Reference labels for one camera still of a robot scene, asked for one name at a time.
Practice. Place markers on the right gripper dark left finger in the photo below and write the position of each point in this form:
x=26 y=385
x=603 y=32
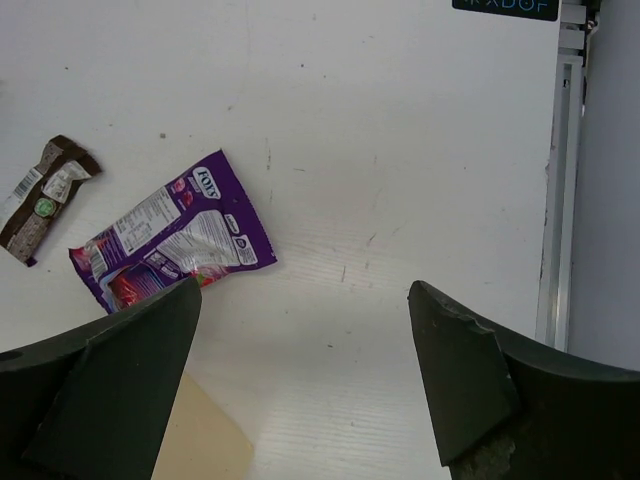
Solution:
x=94 y=402

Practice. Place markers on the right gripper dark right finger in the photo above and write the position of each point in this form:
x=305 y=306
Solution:
x=504 y=406

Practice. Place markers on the brown paper bag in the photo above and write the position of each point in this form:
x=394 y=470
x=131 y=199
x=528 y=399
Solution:
x=201 y=442

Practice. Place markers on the brown chocolate bar wrapper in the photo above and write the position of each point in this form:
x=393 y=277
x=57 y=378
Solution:
x=35 y=204

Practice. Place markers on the purple Fox's candy bag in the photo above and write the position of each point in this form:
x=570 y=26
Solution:
x=201 y=225

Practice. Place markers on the dark blue logo sticker right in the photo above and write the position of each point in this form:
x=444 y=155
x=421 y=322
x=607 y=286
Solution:
x=543 y=10

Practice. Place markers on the aluminium table frame rail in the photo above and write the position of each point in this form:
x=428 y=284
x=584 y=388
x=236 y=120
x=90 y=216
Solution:
x=579 y=20

